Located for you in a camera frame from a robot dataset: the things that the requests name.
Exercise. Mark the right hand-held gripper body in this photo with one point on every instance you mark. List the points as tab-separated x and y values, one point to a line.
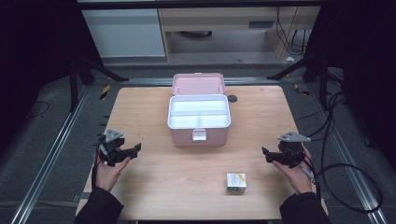
291	152

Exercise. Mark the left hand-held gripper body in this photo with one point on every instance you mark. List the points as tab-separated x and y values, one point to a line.
112	152

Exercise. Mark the small white medicine box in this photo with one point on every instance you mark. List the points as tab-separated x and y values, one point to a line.
236	182

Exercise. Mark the white divided tray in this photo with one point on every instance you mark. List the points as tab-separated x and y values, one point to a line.
199	107

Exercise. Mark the pink storage box with lid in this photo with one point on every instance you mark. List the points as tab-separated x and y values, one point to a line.
199	84

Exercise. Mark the person's left hand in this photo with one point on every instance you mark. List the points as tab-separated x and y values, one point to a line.
107	177

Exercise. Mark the person's right hand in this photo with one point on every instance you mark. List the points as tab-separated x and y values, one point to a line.
299	177

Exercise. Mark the yellow black tape strip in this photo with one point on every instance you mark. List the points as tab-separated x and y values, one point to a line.
301	90
105	92

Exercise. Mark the dark round table grommet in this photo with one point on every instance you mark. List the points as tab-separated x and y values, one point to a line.
232	98

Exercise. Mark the black metal stand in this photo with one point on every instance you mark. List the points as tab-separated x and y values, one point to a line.
323	87
73	87

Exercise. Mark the small white plug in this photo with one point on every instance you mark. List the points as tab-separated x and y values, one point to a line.
290	59

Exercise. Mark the white cabinet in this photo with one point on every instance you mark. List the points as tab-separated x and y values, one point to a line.
124	34

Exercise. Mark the light wooden desk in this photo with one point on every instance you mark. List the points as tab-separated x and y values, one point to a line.
218	18

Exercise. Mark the long metal floor rail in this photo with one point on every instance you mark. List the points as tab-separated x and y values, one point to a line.
351	174
49	161

